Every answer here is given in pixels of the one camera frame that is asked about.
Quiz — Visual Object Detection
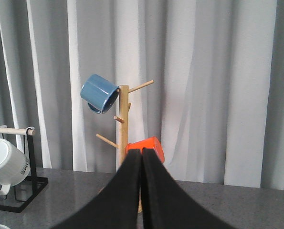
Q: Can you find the small white ribbed mug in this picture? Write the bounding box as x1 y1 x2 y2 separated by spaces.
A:
0 138 31 196

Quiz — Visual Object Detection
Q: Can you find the blue enamel mug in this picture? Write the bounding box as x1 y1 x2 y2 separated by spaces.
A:
80 74 119 114

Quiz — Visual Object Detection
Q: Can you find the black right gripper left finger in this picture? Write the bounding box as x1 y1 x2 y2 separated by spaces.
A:
54 149 141 229

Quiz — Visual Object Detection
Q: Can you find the orange enamel mug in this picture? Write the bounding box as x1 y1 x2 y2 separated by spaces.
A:
126 136 165 163

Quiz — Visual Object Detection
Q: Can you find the black wire mug rack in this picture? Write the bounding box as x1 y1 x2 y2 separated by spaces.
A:
0 127 48 213

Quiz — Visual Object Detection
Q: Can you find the grey pleated curtain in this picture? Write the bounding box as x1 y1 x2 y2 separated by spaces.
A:
0 0 284 190

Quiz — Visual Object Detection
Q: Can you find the wooden mug tree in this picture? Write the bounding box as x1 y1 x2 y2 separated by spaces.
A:
95 80 155 214

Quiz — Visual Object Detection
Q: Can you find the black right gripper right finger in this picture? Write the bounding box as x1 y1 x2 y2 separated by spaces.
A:
141 148 233 229

